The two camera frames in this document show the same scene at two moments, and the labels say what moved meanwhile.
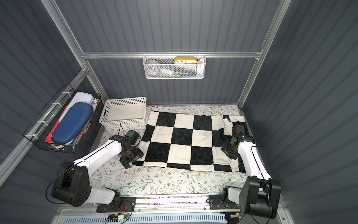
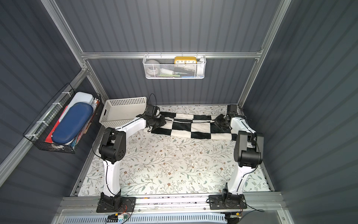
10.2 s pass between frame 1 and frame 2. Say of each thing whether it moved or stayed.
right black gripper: moved
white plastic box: stayed
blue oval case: stayed
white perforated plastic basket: stayed
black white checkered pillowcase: moved
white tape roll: stayed
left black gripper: moved
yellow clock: stayed
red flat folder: stayed
